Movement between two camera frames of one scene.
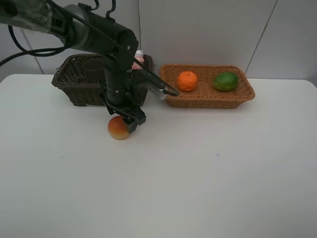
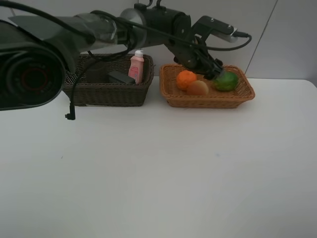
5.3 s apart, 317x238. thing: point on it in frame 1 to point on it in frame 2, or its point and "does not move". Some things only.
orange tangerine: [187, 81] does not move
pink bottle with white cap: [138, 55] does not move
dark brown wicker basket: [69, 78] does not move
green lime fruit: [226, 81] does not move
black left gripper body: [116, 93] to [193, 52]
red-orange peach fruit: [117, 128] to [197, 88]
